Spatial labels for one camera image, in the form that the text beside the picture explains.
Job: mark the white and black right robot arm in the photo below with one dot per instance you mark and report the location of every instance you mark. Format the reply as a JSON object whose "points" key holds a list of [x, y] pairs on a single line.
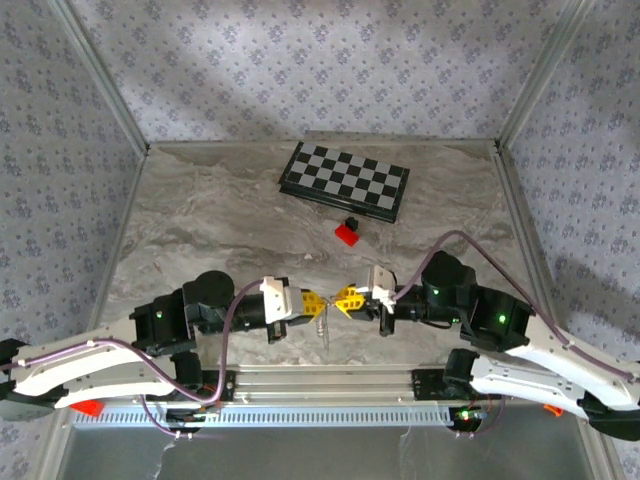
{"points": [[525, 375]]}

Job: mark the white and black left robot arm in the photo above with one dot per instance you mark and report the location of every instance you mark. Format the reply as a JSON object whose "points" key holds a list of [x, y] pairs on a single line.
{"points": [[100, 375]]}

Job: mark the red toy brick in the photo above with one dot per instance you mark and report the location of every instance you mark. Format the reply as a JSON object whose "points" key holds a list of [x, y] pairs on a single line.
{"points": [[346, 236]]}

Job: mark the small black block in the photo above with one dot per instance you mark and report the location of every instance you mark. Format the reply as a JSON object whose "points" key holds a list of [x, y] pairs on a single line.
{"points": [[351, 223]]}

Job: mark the black and grey folded chessboard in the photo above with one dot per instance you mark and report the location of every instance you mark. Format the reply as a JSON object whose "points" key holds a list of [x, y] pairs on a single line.
{"points": [[345, 175]]}

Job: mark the small circuit board with LEDs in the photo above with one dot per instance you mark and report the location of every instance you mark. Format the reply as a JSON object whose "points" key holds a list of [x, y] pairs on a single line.
{"points": [[466, 415]]}

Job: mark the grey metal sheet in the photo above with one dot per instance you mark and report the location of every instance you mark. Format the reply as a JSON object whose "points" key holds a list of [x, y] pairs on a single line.
{"points": [[300, 455]]}

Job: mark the red plastic clip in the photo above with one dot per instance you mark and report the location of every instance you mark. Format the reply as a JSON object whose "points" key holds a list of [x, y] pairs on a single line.
{"points": [[89, 409]]}

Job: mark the orange plastic clip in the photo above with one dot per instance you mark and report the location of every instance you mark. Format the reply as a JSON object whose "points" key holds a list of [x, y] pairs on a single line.
{"points": [[552, 410]]}

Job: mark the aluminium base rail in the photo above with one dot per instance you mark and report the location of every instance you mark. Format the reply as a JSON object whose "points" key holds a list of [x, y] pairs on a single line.
{"points": [[325, 385]]}

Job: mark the aluminium side rail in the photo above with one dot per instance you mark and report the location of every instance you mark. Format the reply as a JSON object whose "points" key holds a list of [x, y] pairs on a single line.
{"points": [[120, 225], [518, 200]]}

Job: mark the aluminium back rail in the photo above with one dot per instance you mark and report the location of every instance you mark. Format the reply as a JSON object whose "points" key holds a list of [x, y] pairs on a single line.
{"points": [[400, 140]]}

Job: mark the aluminium corner post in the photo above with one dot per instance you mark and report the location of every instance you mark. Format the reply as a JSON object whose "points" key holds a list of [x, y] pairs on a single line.
{"points": [[542, 75], [111, 85]]}

